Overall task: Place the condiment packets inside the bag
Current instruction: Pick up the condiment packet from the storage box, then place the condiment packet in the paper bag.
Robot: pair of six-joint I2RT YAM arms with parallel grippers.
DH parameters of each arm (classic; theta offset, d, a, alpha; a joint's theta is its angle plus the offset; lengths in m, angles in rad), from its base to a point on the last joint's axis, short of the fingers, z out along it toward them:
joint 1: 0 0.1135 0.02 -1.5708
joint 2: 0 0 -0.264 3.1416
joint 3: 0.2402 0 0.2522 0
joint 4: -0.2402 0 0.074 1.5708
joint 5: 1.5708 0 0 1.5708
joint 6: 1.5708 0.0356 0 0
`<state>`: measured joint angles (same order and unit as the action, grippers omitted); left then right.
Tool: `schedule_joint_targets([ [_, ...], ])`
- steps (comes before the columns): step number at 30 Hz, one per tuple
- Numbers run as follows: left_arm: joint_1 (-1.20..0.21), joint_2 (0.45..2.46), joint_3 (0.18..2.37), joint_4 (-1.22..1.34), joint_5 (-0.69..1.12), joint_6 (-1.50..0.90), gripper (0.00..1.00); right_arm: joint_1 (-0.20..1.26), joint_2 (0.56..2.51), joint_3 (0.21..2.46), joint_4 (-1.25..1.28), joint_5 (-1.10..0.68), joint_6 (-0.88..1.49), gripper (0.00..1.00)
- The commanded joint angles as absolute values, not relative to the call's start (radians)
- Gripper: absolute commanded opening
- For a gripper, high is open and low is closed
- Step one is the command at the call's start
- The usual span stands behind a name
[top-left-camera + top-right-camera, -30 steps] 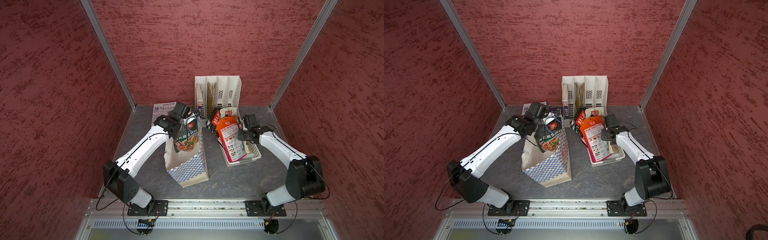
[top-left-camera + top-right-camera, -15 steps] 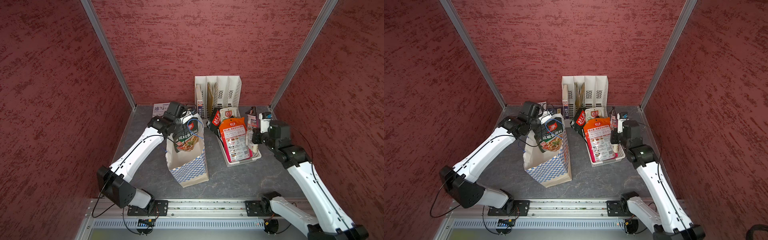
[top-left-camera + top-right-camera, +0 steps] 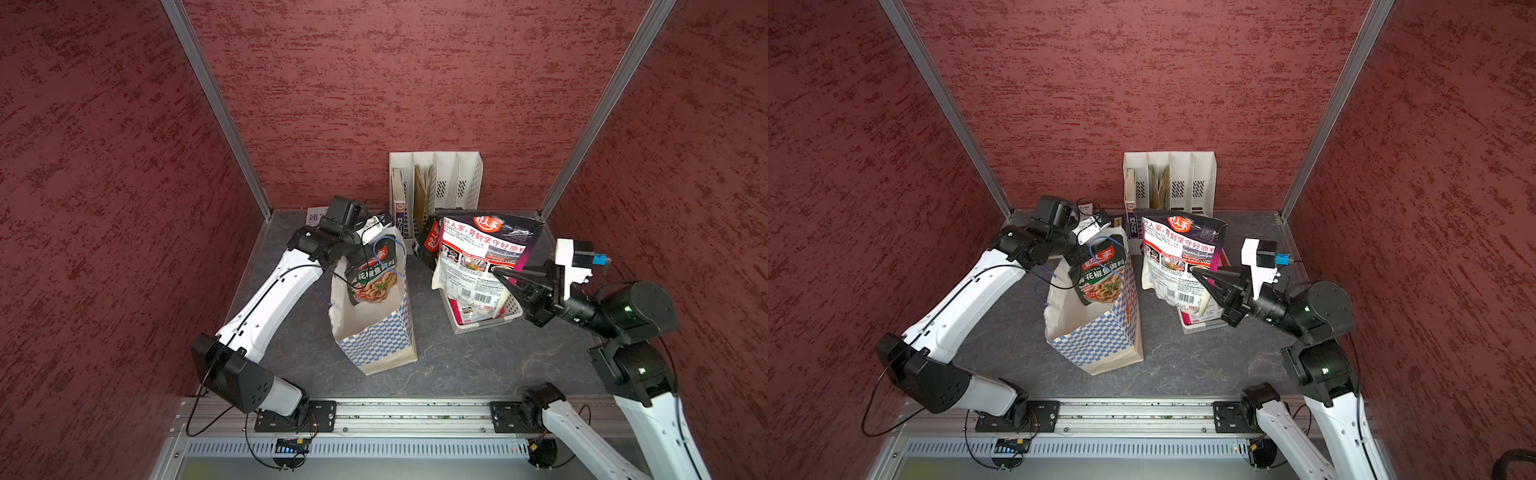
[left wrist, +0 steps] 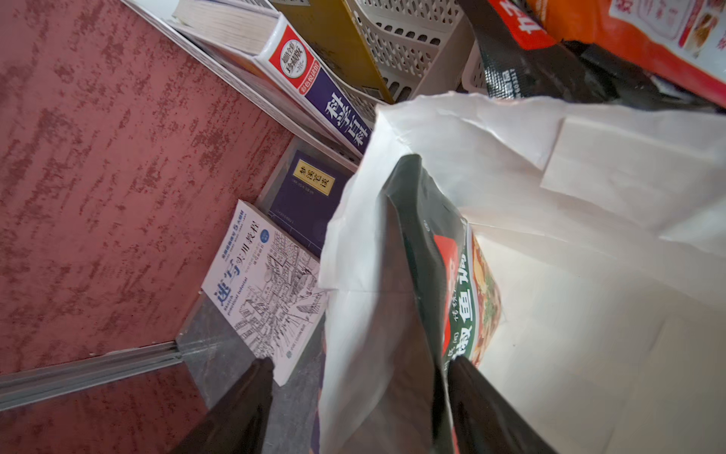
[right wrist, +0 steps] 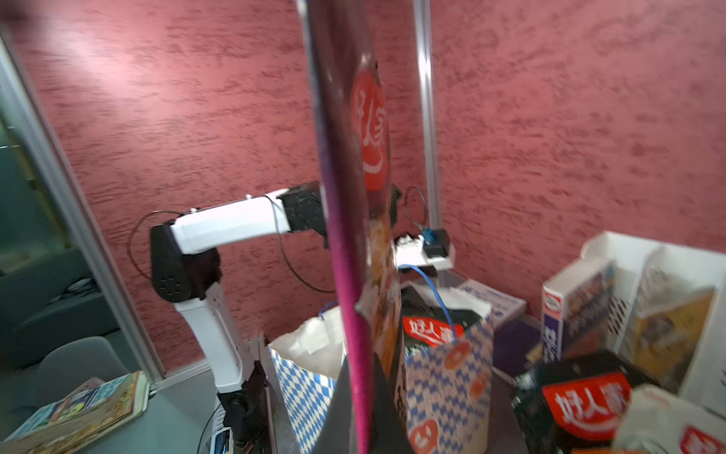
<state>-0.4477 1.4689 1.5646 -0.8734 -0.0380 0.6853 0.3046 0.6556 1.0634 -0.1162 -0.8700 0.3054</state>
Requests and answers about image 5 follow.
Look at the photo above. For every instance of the grey chair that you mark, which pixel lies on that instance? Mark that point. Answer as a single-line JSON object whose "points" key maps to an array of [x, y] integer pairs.
{"points": [[67, 367]]}

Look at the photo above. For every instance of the left corner metal post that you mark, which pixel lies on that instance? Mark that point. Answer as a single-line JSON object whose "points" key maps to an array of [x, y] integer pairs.
{"points": [[423, 39]]}

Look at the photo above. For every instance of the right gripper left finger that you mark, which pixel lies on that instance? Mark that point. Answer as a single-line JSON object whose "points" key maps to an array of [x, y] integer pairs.
{"points": [[339, 433]]}

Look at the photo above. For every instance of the white condiment packet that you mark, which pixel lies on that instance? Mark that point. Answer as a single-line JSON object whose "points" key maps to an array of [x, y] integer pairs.
{"points": [[658, 422]]}

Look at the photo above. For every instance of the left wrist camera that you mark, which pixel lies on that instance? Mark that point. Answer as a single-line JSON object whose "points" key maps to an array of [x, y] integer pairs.
{"points": [[431, 249]]}

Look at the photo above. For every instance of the black red condiment packet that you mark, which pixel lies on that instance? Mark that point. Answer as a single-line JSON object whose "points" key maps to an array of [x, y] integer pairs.
{"points": [[575, 404]]}

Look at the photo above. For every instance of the white file organizer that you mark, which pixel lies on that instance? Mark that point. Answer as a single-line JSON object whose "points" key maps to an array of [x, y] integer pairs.
{"points": [[700, 266]]}

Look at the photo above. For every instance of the blue white upright book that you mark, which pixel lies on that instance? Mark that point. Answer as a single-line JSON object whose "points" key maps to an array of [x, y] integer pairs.
{"points": [[576, 306]]}

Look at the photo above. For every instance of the white sketch tutorial book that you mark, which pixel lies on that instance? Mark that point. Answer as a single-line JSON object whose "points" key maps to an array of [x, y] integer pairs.
{"points": [[505, 308]]}

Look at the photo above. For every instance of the green black condiment packet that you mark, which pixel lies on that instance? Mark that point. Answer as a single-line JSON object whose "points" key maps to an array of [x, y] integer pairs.
{"points": [[426, 324]]}

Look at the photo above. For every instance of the blue checkered paper bag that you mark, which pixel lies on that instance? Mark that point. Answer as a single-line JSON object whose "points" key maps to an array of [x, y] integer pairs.
{"points": [[442, 394]]}

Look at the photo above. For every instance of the dark blue book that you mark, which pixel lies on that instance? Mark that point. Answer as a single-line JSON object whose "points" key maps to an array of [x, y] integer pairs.
{"points": [[517, 346]]}

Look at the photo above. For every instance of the stack of magazines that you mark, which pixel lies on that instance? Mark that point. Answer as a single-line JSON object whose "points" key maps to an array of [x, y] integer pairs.
{"points": [[94, 410]]}

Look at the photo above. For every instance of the pink edged condiment packet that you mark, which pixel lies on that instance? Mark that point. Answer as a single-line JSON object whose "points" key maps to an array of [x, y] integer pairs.
{"points": [[352, 133]]}

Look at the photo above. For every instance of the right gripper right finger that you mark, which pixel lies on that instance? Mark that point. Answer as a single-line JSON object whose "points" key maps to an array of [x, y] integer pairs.
{"points": [[388, 435]]}

